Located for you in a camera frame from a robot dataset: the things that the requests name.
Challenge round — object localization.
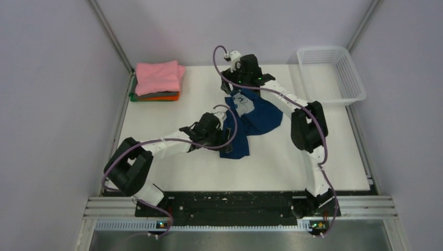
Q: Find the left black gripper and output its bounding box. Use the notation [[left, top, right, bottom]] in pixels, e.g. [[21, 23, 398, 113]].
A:
[[204, 125, 232, 152]]

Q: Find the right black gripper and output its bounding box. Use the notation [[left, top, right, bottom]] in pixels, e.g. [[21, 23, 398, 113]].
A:
[[220, 62, 250, 95]]

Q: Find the navy blue printed t-shirt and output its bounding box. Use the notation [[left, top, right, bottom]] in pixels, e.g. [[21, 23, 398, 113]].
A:
[[219, 89, 283, 159]]

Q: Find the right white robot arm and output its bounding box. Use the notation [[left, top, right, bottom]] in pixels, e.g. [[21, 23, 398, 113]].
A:
[[219, 51, 339, 216]]

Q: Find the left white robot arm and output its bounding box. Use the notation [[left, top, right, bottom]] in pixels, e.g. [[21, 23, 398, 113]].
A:
[[103, 111, 238, 216]]

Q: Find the orange folded t-shirt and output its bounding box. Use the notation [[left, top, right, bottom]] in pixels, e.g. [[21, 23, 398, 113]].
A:
[[145, 93, 180, 101]]

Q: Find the grey folded t-shirt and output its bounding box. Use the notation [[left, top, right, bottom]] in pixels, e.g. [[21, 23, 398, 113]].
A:
[[129, 77, 179, 101]]

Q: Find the pink folded t-shirt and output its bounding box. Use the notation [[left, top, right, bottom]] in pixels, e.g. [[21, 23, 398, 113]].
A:
[[135, 60, 185, 96]]

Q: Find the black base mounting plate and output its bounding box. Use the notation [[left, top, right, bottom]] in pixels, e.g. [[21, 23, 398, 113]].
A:
[[103, 188, 378, 227]]

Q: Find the white plastic basket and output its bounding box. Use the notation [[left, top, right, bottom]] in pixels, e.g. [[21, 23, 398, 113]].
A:
[[296, 46, 367, 106]]

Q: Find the green folded t-shirt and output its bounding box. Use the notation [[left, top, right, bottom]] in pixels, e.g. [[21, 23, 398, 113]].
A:
[[129, 92, 141, 102]]

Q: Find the white slotted cable duct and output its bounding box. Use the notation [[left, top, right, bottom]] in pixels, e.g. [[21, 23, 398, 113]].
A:
[[95, 219, 311, 232]]

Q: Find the right vertical metal post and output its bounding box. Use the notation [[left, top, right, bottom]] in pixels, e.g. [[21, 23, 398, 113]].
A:
[[346, 0, 383, 53]]

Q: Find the vertical metal post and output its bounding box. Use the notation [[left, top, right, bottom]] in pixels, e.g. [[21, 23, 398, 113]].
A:
[[86, 0, 134, 74], [346, 0, 383, 53]]

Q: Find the left vertical metal post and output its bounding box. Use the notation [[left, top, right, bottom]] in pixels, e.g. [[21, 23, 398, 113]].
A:
[[86, 0, 134, 74]]

